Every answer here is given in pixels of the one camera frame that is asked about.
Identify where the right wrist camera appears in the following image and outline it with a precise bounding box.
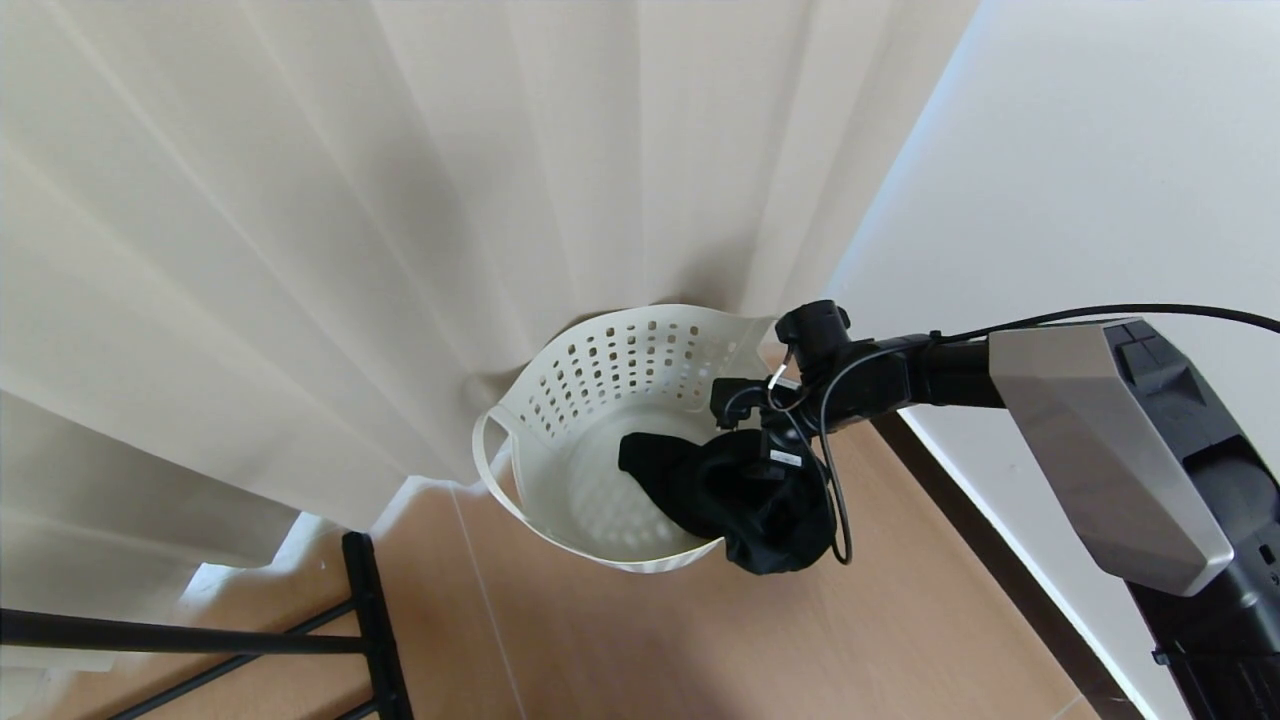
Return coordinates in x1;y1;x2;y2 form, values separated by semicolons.
709;377;776;433

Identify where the white laundry basket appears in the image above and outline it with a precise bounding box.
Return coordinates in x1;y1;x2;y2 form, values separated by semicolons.
472;304;801;575

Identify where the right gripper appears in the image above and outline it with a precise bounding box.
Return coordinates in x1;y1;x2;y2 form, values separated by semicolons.
745;425;819;491

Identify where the beige curtain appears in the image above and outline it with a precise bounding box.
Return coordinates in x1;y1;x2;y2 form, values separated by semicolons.
0;0;981;691

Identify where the black cable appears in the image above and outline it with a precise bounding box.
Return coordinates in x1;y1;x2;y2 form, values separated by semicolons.
815;303;1280;567

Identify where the black clothes rack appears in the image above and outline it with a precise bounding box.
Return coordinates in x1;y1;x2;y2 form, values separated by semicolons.
0;532;414;720

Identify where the black garment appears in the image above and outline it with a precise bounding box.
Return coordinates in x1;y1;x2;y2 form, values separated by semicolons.
617;428;837;576

